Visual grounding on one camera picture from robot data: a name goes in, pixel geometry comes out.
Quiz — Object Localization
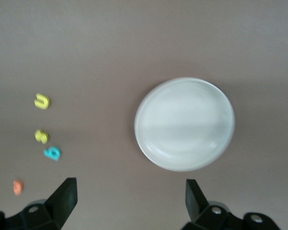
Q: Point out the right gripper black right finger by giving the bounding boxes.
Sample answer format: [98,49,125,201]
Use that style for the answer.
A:
[182,179,245,230]

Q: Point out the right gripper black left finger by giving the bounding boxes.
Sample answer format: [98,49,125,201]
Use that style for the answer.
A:
[4,177,78,230]

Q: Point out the teal foam letter b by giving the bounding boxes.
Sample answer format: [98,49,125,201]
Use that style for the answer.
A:
[43,146,62,161]

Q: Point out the yellow foam letter s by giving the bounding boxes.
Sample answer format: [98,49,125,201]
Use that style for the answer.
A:
[35,129,50,144]

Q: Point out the yellow foam letter u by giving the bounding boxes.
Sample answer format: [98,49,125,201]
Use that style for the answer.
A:
[34,93,51,110]

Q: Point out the orange foam letter t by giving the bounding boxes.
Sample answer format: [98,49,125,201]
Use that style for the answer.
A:
[12,179,24,196]

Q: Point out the beige round plate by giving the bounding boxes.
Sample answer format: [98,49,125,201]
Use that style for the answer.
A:
[133,76,236,172]

